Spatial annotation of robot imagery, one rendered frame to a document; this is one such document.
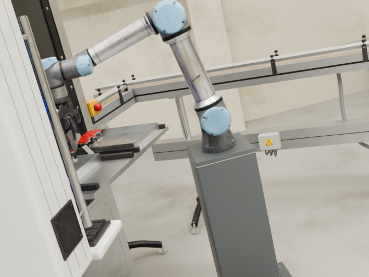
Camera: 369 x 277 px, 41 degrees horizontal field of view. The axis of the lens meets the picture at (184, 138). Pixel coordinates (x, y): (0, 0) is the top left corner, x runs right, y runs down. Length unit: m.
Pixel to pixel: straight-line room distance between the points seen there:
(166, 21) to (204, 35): 2.89
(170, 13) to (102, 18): 3.09
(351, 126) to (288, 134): 0.35
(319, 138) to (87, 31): 2.71
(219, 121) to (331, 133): 1.15
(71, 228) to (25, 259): 0.13
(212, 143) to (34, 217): 1.00
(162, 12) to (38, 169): 0.81
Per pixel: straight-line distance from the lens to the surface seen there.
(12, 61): 1.22
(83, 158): 2.04
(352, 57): 2.76
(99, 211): 2.45
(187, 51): 1.83
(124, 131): 2.31
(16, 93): 1.20
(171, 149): 3.16
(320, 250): 2.77
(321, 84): 5.38
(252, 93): 5.14
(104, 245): 1.51
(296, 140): 2.94
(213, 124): 1.87
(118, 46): 1.97
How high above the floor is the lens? 1.46
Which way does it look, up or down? 17 degrees down
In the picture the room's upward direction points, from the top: 13 degrees counter-clockwise
